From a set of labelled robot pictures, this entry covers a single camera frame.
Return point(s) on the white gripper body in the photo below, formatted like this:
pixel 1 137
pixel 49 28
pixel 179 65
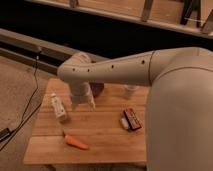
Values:
pixel 80 92

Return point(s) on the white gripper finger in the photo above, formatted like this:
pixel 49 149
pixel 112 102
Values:
pixel 91 103
pixel 74 105

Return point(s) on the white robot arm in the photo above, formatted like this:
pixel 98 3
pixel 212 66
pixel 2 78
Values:
pixel 179 108

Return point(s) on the dark ceramic bowl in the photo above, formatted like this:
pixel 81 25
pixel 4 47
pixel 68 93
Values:
pixel 97 88

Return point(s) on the white plastic bottle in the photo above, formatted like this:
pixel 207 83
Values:
pixel 59 109

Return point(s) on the orange carrot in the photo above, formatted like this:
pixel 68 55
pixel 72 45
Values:
pixel 74 142

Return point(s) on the small white object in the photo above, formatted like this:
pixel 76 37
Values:
pixel 124 123

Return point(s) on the wooden table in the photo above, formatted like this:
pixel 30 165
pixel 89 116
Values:
pixel 100 129

